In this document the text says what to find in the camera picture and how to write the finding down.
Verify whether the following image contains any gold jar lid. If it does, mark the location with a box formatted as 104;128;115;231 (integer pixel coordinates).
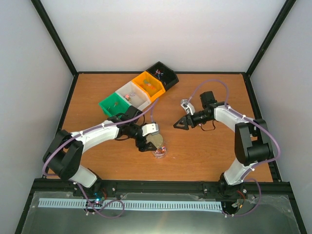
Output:
146;133;163;149

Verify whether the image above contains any clear plastic jar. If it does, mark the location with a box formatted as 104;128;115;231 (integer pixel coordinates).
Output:
152;146;168;159

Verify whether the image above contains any yellow plastic bin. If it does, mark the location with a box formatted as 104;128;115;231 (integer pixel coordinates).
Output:
132;71;166;102

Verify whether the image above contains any black plastic bin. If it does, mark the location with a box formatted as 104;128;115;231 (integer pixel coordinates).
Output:
146;61;179;91

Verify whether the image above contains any green plastic bin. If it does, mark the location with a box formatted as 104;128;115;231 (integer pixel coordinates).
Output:
99;92;130;117

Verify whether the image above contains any white plastic bin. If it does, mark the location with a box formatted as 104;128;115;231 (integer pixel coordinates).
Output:
116;81;151;111

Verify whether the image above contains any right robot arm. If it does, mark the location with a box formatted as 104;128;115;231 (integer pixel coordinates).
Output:
174;91;273;197

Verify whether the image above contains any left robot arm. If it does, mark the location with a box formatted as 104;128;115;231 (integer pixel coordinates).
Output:
42;106;159;196

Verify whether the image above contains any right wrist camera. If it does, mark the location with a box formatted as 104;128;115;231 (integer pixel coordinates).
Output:
180;99;195;115

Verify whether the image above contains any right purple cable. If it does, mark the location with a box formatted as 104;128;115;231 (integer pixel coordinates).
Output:
189;79;282;218

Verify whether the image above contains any black aluminium front rail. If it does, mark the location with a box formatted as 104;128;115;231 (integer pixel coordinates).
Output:
31;178;293;200

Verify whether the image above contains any blue slotted cable duct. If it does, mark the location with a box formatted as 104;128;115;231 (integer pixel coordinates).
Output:
38;198;222;213

